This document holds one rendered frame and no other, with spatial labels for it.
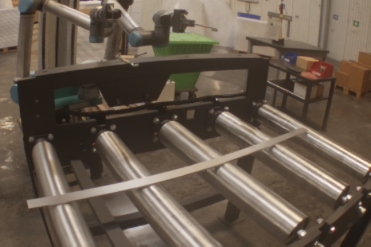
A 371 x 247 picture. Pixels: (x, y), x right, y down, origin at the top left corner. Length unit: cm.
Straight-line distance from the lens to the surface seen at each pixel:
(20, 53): 197
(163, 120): 141
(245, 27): 799
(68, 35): 237
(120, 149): 113
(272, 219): 91
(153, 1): 498
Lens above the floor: 146
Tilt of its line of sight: 22 degrees down
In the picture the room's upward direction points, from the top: 4 degrees clockwise
